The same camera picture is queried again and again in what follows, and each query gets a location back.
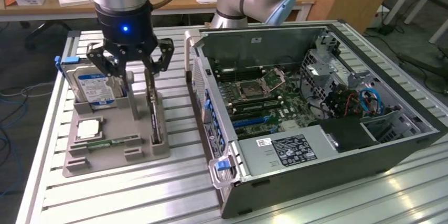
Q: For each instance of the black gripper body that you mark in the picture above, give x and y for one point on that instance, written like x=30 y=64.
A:
x=126 y=30

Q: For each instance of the black graphics card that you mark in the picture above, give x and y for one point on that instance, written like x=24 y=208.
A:
x=158 y=129

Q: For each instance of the blue disk caddy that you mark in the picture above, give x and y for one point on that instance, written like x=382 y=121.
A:
x=71 y=60

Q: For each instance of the hard disk blue label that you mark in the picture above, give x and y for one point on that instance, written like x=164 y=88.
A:
x=92 y=90

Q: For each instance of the grey parts rack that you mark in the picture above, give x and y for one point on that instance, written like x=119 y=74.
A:
x=115 y=129

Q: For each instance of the silver CPU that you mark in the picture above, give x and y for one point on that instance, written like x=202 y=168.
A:
x=90 y=129

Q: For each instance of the CPU socket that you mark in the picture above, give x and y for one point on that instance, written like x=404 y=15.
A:
x=250 y=89

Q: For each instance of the black RAM stick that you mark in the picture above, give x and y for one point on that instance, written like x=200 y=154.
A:
x=252 y=106

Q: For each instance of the metal socket cover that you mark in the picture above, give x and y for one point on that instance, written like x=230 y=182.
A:
x=272 y=77

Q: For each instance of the green RAM stick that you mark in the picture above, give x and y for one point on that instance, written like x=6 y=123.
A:
x=102 y=144

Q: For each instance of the orange box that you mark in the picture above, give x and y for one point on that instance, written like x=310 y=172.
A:
x=8 y=0

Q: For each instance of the green motherboard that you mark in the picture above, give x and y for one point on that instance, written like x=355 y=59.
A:
x=291 y=103

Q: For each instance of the blue case latch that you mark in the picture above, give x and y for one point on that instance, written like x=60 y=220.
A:
x=222 y=166

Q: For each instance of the grey power supply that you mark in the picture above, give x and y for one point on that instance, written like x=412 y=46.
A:
x=259 y=161

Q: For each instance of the black plastic shroud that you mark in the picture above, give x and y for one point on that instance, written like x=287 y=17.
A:
x=347 y=132

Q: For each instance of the black open PC case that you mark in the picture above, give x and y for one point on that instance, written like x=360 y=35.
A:
x=315 y=182

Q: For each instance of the silver disk bay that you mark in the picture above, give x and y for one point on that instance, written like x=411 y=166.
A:
x=388 y=127

